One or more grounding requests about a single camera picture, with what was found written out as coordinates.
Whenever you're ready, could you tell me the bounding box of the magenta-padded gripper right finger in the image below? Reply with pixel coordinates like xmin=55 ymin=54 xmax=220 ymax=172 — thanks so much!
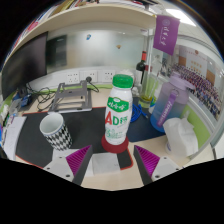
xmin=133 ymin=144 xmax=183 ymax=186

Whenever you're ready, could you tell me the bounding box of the black white checkered mug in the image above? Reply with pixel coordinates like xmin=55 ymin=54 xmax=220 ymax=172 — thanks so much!
xmin=39 ymin=112 xmax=73 ymax=152

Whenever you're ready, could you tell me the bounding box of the purple translucent water jug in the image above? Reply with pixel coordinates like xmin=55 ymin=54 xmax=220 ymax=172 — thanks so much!
xmin=149 ymin=71 xmax=196 ymax=134

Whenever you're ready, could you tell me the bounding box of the grey metal laptop stand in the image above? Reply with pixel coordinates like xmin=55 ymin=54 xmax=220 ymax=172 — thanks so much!
xmin=48 ymin=79 xmax=93 ymax=114

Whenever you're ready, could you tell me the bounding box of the coiled blue cable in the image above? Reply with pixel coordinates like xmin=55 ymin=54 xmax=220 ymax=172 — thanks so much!
xmin=129 ymin=103 xmax=150 ymax=124

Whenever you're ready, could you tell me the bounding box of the dark blue mat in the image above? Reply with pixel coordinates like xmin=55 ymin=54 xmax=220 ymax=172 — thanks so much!
xmin=127 ymin=96 xmax=165 ymax=143

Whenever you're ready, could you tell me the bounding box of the black computer monitor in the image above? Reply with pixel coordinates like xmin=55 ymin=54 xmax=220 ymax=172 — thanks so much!
xmin=1 ymin=31 xmax=49 ymax=100

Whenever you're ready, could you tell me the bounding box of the dark wine bottle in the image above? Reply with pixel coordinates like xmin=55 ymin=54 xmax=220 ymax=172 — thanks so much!
xmin=135 ymin=50 xmax=148 ymax=84

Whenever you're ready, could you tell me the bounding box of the white wall outlet strip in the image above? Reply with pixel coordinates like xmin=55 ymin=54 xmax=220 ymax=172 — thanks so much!
xmin=63 ymin=68 xmax=116 ymax=85

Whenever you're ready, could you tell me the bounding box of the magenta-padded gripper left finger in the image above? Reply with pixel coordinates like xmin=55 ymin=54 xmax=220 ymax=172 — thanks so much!
xmin=43 ymin=144 xmax=95 ymax=186

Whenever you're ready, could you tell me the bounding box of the group photo poster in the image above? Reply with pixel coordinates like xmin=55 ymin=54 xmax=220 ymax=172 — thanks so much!
xmin=163 ymin=44 xmax=224 ymax=122

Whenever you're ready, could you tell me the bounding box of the black red-edged desk mat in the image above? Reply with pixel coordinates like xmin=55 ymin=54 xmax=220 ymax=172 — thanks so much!
xmin=14 ymin=106 xmax=134 ymax=170

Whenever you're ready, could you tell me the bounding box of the flat round red coaster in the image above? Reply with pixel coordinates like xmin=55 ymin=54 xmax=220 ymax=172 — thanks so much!
xmin=100 ymin=133 xmax=130 ymax=154

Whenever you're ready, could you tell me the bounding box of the white green-capped drink bottle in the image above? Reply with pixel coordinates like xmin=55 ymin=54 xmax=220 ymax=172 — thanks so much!
xmin=104 ymin=73 xmax=134 ymax=146

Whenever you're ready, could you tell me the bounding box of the purple pennant flag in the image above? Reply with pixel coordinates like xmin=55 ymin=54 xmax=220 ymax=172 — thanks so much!
xmin=152 ymin=14 xmax=181 ymax=56

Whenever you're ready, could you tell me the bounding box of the white tissue pack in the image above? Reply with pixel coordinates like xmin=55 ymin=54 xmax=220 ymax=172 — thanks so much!
xmin=162 ymin=116 xmax=200 ymax=158

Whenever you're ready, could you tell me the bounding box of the glass with green stems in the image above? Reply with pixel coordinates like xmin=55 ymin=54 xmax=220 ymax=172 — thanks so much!
xmin=139 ymin=74 xmax=160 ymax=109

